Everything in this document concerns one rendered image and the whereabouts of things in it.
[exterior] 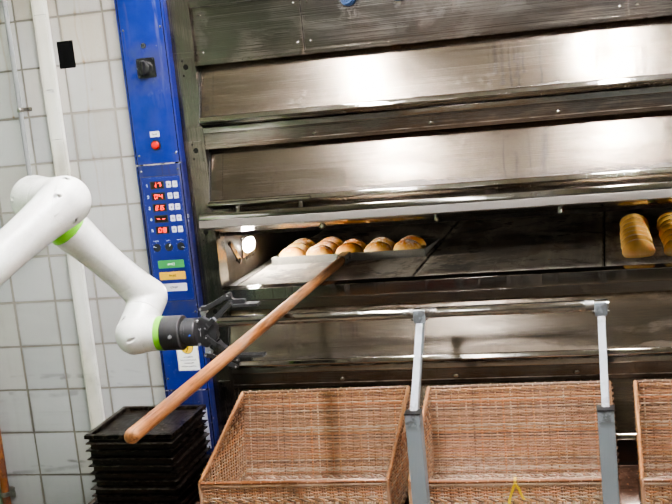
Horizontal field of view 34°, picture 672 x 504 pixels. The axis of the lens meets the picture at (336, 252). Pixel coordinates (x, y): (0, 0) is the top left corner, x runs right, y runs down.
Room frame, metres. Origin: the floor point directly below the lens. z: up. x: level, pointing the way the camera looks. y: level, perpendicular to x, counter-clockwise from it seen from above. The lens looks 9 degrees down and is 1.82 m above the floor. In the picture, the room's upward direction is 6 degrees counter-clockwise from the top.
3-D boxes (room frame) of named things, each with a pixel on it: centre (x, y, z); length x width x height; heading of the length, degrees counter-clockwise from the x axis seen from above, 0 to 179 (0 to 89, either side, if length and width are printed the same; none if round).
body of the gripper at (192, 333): (2.80, 0.37, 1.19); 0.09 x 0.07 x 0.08; 75
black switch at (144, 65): (3.41, 0.53, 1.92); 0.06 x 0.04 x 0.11; 75
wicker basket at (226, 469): (3.09, 0.13, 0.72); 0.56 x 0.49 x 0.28; 77
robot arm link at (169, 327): (2.83, 0.44, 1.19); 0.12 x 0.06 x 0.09; 165
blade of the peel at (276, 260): (3.90, -0.08, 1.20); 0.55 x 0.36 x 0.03; 75
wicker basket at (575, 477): (2.94, -0.45, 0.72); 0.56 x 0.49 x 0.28; 77
